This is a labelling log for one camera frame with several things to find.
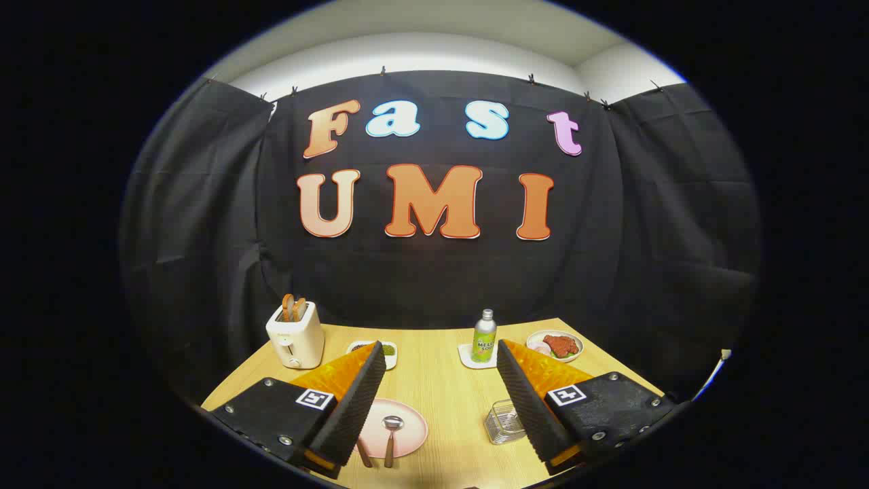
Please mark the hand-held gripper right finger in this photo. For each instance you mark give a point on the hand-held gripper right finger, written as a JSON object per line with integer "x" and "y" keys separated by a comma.
{"x": 526, "y": 407}

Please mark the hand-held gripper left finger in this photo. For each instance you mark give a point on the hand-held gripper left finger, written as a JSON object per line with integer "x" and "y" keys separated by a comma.
{"x": 356, "y": 407}

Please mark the white divided dish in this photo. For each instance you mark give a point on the white divided dish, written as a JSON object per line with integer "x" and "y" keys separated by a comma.
{"x": 391, "y": 362}

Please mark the pink plate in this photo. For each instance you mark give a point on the pink plate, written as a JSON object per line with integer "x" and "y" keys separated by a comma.
{"x": 411, "y": 428}

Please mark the pink ham slices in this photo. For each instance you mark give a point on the pink ham slices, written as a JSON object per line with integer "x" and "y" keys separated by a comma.
{"x": 540, "y": 347}

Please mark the red meat piece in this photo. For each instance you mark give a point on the red meat piece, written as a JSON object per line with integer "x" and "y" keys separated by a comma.
{"x": 561, "y": 346}

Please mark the white round food plate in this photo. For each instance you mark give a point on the white round food plate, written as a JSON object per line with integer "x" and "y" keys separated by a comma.
{"x": 536, "y": 336}

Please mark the green soda bottle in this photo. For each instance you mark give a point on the green soda bottle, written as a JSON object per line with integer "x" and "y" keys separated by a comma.
{"x": 484, "y": 343}

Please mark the white square coaster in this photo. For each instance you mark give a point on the white square coaster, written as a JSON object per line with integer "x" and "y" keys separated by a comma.
{"x": 465, "y": 356}

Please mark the white toaster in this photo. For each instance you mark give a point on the white toaster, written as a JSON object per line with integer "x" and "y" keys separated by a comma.
{"x": 299, "y": 339}

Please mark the toasted bread slice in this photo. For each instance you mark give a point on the toasted bread slice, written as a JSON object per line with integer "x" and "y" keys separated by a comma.
{"x": 300, "y": 309}
{"x": 288, "y": 307}

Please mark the black backdrop cloth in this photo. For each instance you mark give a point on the black backdrop cloth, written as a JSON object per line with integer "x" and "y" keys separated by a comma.
{"x": 441, "y": 285}

